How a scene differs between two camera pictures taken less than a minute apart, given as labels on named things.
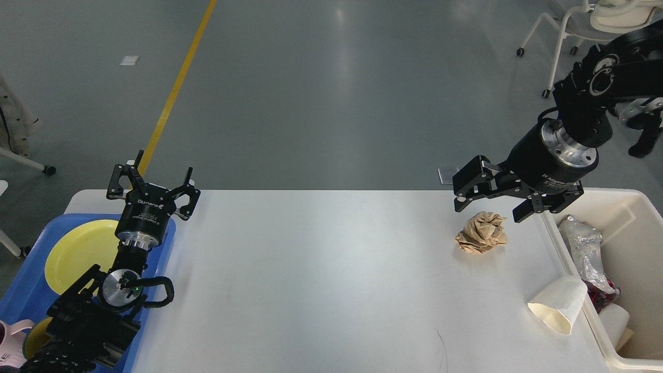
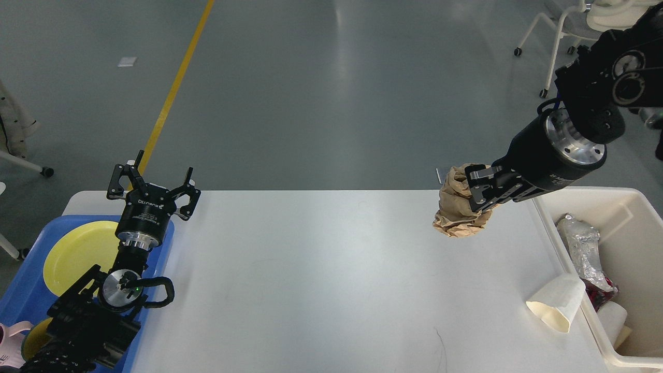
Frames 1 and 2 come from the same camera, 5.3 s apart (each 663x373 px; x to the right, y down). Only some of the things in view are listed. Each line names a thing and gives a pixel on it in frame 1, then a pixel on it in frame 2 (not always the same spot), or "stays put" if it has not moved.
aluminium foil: x=585 y=241 stays put
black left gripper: x=145 y=214 stays put
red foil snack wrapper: x=599 y=298 stays put
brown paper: x=482 y=232 to x=455 y=216
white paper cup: x=557 y=302 stays put
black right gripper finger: x=554 y=201 to x=481 y=197
